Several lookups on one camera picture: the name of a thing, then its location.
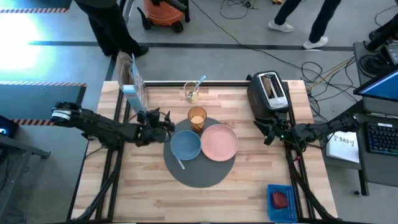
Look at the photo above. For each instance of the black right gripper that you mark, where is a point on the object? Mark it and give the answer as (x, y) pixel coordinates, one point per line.
(284, 132)

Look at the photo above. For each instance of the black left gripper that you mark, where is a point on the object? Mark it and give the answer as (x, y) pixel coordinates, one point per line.
(150, 130)

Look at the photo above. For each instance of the blue bowl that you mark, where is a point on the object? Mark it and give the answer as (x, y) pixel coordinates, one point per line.
(186, 144)

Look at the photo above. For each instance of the small white spoon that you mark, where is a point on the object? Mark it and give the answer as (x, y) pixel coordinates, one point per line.
(179, 162)

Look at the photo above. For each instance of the amber ribbed tumbler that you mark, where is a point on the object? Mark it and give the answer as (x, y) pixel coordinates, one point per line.
(197, 119)

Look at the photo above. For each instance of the pink plate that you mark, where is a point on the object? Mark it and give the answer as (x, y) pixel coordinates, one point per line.
(219, 142)

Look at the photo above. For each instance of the cinnamon squares cereal box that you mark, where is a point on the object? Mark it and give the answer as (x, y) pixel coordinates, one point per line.
(136, 90)

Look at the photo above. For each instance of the red apple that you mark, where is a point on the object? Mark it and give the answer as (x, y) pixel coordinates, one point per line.
(280, 199)

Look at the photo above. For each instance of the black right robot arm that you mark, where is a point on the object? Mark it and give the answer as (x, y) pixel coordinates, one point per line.
(323, 129)

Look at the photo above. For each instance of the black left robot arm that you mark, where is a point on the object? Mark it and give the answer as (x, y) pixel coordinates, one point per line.
(99, 127)

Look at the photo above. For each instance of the black two-slot toaster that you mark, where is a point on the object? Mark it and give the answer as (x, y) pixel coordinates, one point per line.
(258, 99)

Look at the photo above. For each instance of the grey round woven placemat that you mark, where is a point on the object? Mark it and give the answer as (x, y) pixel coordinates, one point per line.
(199, 174)

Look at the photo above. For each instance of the blue plastic basket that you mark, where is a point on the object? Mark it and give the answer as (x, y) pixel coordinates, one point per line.
(292, 202)

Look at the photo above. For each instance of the white printed paper sheet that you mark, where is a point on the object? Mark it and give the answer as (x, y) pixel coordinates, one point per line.
(343, 149)

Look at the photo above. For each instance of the grey workstation desk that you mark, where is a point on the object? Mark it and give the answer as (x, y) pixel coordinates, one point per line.
(376, 174)

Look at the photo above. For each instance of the black backlit keyboard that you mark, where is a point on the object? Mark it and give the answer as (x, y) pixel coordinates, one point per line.
(384, 138)

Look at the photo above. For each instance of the orange shop vacuum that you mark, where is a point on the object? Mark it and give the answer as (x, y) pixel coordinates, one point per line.
(175, 3)
(163, 14)

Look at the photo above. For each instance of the person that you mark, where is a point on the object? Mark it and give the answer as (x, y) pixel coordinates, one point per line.
(320, 21)
(109, 28)

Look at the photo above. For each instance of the computer monitor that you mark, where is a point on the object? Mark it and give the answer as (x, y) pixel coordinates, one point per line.
(382, 85)

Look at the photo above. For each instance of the dark hazard-striped floor mat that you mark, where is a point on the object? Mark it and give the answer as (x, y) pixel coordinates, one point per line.
(37, 99)
(34, 4)

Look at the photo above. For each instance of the black cylindrical stand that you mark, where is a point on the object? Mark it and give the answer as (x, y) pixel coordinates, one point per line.
(382, 34)

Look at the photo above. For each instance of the grey side table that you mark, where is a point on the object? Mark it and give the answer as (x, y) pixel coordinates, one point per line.
(15, 174)

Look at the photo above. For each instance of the black box with blue light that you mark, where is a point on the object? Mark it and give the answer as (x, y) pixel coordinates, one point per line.
(7, 126)

